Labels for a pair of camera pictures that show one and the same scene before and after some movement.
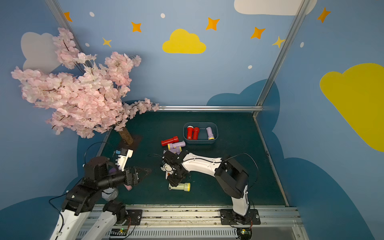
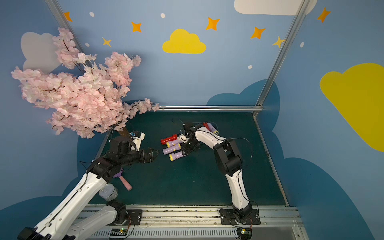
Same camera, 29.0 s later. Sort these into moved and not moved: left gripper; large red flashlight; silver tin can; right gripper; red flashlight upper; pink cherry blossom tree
Moved: right gripper; left gripper; large red flashlight
Not moved: pink cherry blossom tree; red flashlight upper; silver tin can
